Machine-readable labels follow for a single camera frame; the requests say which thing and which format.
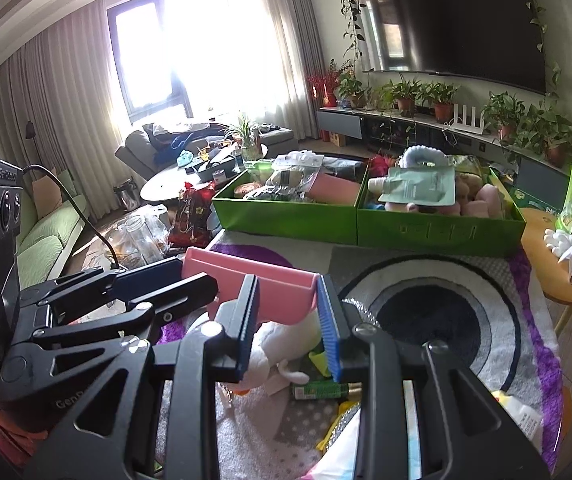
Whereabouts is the purple grey rug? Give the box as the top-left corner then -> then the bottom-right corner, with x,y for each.
154,228 -> 567,480

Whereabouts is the pink plastic clip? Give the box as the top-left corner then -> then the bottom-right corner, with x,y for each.
182,247 -> 318,325

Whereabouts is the left green storage box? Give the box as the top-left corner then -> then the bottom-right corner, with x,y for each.
212,157 -> 366,245

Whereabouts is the round coffee table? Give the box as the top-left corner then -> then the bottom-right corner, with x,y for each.
140,157 -> 244,204

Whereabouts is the silver steel wool scrubber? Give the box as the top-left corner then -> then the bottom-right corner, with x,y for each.
342,298 -> 380,328

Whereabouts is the large tissue pack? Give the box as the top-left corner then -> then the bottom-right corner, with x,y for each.
310,383 -> 423,480

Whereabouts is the yellow scrubber sponge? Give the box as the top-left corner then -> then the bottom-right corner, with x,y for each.
316,401 -> 361,455

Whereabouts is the red patterned bag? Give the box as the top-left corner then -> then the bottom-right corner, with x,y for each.
168,182 -> 216,248

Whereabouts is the green medicine bottle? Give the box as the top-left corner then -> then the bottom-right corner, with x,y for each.
292,380 -> 362,401

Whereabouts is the grey green face mask pack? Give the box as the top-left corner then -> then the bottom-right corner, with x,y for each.
379,166 -> 456,207

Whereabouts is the black wall television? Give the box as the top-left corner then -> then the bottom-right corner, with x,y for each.
351,0 -> 546,93

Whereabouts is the grey sofa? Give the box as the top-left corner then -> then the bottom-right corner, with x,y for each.
115,122 -> 199,180

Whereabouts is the right green storage box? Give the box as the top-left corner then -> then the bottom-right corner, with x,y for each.
356,169 -> 526,258

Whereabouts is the green storage box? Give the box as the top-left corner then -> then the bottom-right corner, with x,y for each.
356,169 -> 526,258
212,157 -> 366,245

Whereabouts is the blue fluffy headband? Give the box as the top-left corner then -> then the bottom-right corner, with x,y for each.
398,145 -> 450,168

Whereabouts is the white plush bunny toy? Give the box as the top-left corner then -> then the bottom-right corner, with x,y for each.
222,309 -> 322,396

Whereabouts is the black camera cable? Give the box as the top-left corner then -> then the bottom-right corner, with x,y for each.
21,162 -> 122,272

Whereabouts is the glass jars cluster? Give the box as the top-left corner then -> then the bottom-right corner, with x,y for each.
105,205 -> 170,270

